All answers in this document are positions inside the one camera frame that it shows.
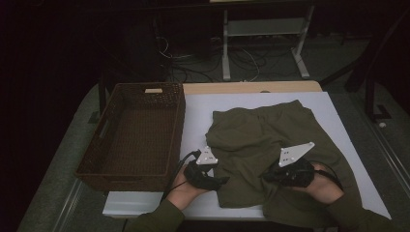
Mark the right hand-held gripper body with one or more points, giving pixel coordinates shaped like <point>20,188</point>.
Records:
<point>295,174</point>

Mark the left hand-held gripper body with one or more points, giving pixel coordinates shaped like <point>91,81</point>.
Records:
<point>199,177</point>

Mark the olive green pants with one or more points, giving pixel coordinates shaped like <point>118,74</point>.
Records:
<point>257,138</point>

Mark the brown woven basket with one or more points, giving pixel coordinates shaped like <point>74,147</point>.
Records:
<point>135,138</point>

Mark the person's left hand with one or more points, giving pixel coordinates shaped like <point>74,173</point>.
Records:
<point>185,196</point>

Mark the person's right hand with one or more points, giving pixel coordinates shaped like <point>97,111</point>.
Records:
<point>322,190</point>

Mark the small white round knob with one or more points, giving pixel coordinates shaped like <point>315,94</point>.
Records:
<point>382,124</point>

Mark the black metal table leg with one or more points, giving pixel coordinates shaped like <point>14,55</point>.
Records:
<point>102,96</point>

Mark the dark metal stand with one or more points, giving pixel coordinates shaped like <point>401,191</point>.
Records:
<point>370,64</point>

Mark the white metal stand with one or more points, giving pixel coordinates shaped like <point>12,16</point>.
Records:
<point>266,27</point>

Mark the grey metal rail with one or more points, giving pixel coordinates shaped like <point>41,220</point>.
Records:
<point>69,206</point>
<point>391,158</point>

